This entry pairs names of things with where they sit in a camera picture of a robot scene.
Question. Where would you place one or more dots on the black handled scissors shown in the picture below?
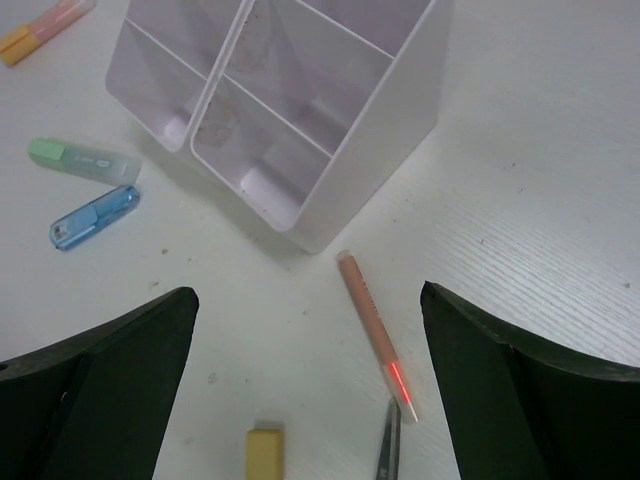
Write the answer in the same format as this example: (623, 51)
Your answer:
(389, 455)

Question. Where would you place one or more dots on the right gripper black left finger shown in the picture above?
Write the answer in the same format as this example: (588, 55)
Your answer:
(96, 405)

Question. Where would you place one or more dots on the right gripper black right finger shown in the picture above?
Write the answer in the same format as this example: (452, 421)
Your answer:
(519, 406)

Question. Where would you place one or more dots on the brown orange pen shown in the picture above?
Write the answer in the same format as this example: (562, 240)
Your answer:
(382, 345)

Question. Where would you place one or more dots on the right white compartment organizer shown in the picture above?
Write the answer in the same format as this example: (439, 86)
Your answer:
(312, 105)

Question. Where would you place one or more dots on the left white compartment organizer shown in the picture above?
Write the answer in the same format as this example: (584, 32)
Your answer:
(163, 57)

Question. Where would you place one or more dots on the yellow eraser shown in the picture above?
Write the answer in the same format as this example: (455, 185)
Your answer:
(265, 451)

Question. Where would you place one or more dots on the green capped correction tape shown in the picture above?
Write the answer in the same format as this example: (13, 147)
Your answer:
(94, 164)

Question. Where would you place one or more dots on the blue transparent stapler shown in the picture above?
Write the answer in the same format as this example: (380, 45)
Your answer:
(85, 222)

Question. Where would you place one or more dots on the white compartment organizer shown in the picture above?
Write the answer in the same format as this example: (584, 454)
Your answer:
(163, 57)
(312, 105)

